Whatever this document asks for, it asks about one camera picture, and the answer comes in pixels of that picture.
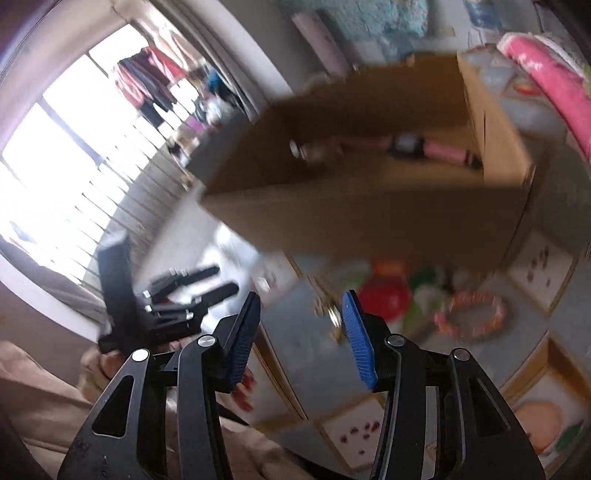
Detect pink orange bead bracelet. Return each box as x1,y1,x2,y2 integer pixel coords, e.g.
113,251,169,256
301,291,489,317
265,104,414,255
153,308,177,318
434,291,508,341

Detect pink strap digital watch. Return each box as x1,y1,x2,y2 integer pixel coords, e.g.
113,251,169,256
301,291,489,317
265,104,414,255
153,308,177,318
290,133,484,171

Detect person's left hand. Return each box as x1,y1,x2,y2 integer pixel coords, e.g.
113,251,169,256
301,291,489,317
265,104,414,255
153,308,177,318
78,347,125,403

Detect floral patterned tablecloth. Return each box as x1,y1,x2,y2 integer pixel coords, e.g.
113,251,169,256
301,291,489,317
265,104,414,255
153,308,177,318
252,50,590,479

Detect brown cardboard box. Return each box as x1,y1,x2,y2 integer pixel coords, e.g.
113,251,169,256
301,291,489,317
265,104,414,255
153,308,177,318
188,55,535,272

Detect hanging clothes on rack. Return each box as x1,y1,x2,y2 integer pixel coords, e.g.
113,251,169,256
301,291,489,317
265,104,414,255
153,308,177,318
112,31,243,128

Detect pink rolled mat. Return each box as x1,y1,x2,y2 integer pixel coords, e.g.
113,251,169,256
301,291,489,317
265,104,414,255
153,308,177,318
291,11,351,76

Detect pink blanket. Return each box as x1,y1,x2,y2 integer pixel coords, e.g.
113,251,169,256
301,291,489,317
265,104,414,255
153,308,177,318
497,32,590,162

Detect teal floral wall cloth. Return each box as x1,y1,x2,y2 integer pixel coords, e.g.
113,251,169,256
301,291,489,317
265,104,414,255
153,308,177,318
276,0,430,45

